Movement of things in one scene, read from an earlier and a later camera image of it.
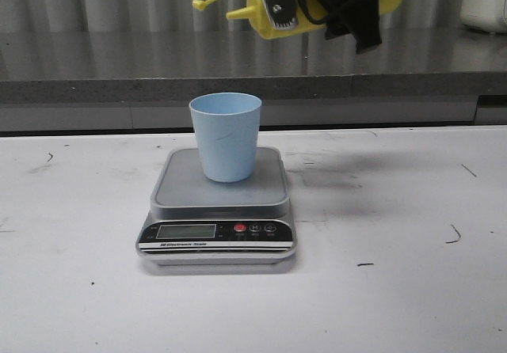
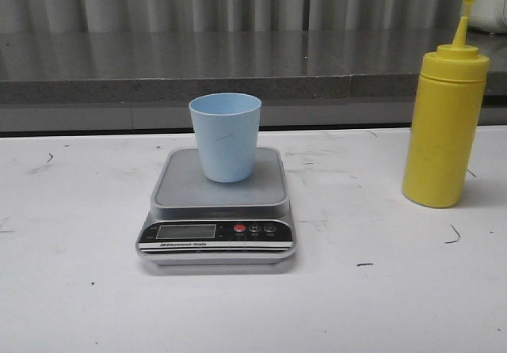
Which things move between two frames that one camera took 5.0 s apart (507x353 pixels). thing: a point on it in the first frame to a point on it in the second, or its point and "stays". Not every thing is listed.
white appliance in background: x=484 y=4 stays
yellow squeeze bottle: x=389 y=3 to x=448 y=107
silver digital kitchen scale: x=195 y=220 stays
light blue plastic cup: x=227 y=127 stays
